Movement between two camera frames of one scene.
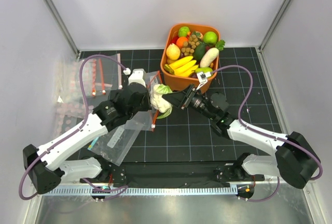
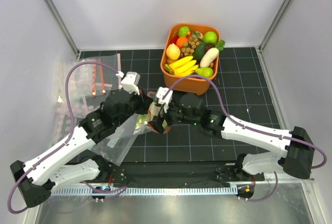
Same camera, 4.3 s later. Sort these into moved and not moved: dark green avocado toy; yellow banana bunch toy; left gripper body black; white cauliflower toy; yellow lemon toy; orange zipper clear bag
Moved: white cauliflower toy; orange zipper clear bag
Not moved: yellow banana bunch toy; yellow lemon toy; left gripper body black; dark green avocado toy
